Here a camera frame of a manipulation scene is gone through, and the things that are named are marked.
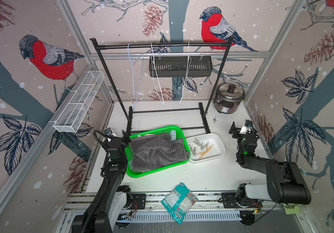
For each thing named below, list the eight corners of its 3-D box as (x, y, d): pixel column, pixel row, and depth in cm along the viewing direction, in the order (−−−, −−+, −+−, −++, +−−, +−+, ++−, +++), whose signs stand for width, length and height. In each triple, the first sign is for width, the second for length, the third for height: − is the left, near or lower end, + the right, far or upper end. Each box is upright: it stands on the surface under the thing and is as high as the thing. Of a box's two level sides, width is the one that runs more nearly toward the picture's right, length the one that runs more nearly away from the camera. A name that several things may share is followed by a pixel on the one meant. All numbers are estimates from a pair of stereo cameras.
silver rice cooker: (213, 114, 113) (219, 96, 98) (214, 93, 129) (220, 74, 114) (236, 118, 111) (246, 100, 95) (234, 96, 127) (243, 77, 111)
